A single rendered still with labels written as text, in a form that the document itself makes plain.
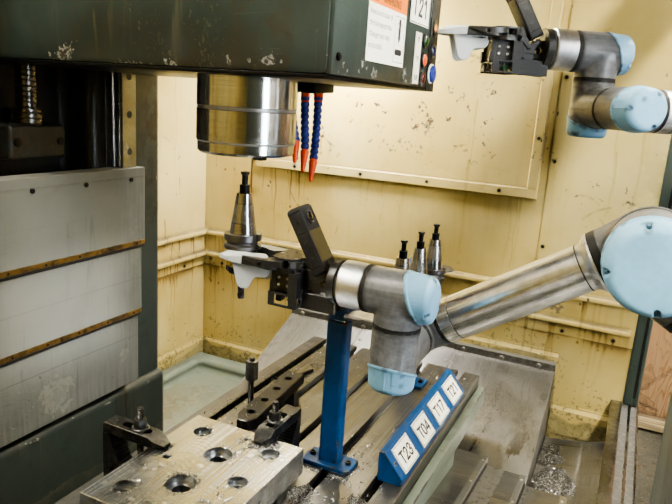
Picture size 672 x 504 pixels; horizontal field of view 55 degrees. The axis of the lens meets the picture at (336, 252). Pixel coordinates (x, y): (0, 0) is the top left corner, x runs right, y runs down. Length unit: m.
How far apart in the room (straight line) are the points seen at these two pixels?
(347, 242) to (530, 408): 0.76
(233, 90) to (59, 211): 0.52
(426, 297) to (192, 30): 0.50
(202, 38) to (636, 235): 0.63
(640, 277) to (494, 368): 1.22
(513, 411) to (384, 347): 0.99
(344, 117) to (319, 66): 1.23
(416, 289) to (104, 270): 0.78
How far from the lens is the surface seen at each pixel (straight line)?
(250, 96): 0.99
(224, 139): 1.00
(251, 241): 1.07
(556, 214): 1.93
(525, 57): 1.29
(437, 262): 1.50
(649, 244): 0.85
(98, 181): 1.43
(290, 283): 1.02
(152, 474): 1.13
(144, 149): 1.60
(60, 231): 1.38
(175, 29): 1.00
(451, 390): 1.59
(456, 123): 1.97
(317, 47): 0.87
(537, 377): 2.02
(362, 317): 1.16
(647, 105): 1.19
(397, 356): 0.98
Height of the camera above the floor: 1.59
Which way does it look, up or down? 13 degrees down
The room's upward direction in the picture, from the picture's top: 4 degrees clockwise
